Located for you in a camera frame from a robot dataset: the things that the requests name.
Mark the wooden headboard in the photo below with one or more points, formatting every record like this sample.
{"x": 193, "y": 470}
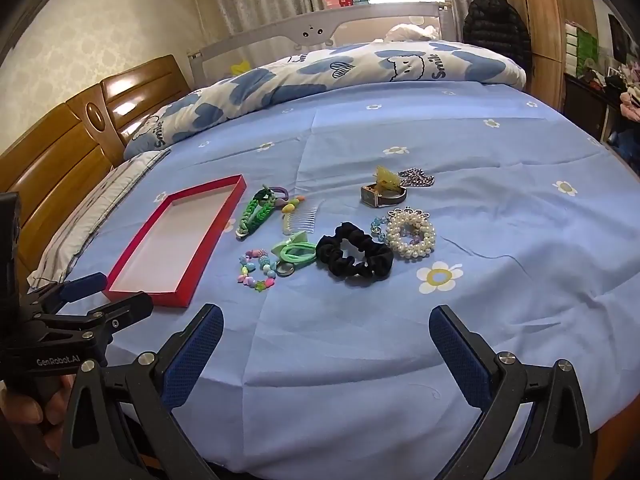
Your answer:
{"x": 60, "y": 160}

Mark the blue floral bed sheet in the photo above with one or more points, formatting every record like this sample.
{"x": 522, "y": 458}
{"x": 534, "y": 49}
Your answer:
{"x": 475, "y": 185}

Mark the red shallow box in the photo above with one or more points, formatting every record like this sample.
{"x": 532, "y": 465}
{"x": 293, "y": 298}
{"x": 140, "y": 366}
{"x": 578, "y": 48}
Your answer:
{"x": 165, "y": 245}

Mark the black scrunchie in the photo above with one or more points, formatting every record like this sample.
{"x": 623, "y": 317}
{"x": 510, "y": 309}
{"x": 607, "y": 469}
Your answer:
{"x": 330, "y": 255}

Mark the yellow toy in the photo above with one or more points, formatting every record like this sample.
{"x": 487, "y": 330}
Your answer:
{"x": 241, "y": 66}

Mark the cluttered dark shelf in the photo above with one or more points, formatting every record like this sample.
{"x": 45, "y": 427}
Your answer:
{"x": 600, "y": 85}

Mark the white crumpled cloth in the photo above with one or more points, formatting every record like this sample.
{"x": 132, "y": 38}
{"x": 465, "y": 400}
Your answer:
{"x": 410, "y": 32}

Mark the black puffer jacket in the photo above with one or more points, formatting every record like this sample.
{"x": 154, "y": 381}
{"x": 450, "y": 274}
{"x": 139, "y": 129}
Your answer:
{"x": 495, "y": 25}

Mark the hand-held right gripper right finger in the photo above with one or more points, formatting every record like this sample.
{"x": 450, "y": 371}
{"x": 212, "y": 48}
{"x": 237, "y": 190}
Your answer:
{"x": 460, "y": 355}

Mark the gold wrist watch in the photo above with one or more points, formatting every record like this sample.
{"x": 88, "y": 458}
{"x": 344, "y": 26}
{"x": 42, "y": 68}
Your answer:
{"x": 372, "y": 196}

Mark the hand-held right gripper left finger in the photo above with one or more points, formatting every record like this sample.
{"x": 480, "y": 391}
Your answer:
{"x": 195, "y": 355}

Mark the green braided hair clip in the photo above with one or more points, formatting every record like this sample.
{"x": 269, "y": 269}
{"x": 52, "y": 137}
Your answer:
{"x": 252, "y": 212}

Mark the clear comb with colourful beads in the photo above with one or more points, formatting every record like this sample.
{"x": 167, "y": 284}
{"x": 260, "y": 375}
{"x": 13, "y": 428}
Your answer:
{"x": 305, "y": 217}

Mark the white quilt with blue hearts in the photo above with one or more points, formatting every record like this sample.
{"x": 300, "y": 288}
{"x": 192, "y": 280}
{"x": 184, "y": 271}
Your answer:
{"x": 310, "y": 80}

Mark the striped white pillow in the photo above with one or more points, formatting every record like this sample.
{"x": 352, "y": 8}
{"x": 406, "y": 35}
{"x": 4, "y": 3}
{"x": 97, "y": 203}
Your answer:
{"x": 100, "y": 200}

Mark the grey bed rail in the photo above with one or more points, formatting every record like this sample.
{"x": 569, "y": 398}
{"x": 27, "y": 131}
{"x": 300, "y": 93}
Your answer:
{"x": 310, "y": 30}

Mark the yellow hair claw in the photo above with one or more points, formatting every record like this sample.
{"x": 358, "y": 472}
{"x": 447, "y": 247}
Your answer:
{"x": 387, "y": 177}

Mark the person's left hand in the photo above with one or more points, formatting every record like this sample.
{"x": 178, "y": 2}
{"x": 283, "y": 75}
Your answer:
{"x": 17, "y": 410}

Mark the wooden wardrobe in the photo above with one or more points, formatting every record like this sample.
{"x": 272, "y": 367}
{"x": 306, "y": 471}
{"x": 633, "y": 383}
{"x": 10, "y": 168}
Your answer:
{"x": 545, "y": 5}

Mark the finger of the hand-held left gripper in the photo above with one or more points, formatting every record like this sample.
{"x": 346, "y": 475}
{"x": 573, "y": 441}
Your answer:
{"x": 125, "y": 310}
{"x": 82, "y": 282}

